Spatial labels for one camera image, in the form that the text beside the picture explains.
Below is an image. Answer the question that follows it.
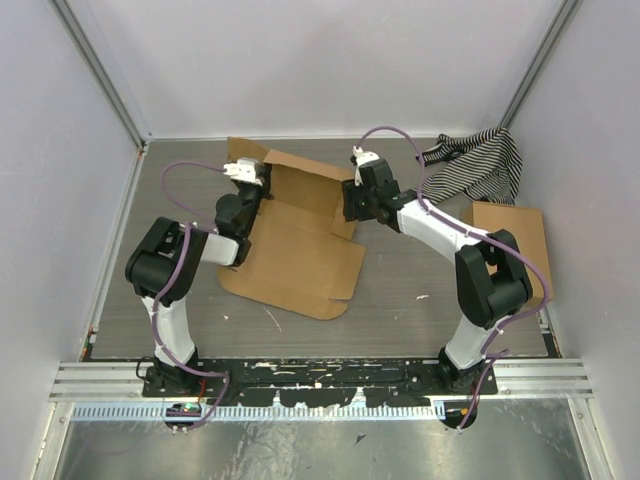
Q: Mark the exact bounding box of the brown cardboard box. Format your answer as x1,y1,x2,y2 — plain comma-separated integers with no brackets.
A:
461,201,554,300
217,137,366,320

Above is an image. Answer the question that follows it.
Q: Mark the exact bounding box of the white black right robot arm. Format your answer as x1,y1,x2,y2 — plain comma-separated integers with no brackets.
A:
342,148,532,395

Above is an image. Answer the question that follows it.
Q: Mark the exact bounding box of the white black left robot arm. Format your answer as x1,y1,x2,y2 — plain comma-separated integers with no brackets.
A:
125,158,271,397

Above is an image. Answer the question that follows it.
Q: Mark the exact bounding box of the folded brown cardboard box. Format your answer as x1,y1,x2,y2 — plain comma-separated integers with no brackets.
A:
461,201,554,300

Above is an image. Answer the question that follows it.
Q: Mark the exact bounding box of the striped black white cloth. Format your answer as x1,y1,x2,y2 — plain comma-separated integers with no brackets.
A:
420,127,523,205

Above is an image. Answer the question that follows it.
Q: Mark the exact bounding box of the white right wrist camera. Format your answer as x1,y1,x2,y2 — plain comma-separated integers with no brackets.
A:
351,146,380,186

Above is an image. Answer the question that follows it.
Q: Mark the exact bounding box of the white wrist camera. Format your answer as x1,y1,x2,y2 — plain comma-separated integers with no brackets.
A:
351,146,380,186
223,157,264,186

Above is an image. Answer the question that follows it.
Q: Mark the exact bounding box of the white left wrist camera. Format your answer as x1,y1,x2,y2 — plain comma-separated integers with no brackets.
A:
223,157,264,186

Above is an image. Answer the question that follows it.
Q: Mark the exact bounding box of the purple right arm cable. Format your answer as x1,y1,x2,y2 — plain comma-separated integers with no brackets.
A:
354,124,552,431

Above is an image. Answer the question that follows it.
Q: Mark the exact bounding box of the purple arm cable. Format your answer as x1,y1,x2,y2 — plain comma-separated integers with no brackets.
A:
149,160,231,434
354,124,552,431

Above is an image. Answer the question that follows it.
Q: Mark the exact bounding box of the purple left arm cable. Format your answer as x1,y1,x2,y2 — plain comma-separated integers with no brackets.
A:
149,160,231,434

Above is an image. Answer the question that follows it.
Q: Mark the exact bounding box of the aluminium front rail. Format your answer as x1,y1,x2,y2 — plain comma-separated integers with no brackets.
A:
49,357,593,403

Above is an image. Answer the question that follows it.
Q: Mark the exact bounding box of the left aluminium corner post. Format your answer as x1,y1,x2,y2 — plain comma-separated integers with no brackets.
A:
49,0,147,148

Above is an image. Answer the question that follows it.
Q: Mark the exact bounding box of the aluminium corner post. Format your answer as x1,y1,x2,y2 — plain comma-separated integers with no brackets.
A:
499,0,582,129
49,0,147,148

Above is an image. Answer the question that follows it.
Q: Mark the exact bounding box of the slotted grey cable duct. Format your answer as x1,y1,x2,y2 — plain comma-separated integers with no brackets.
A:
71,402,445,422

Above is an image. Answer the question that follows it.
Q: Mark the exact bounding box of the right aluminium corner post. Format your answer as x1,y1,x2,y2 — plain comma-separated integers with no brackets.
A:
499,0,582,129

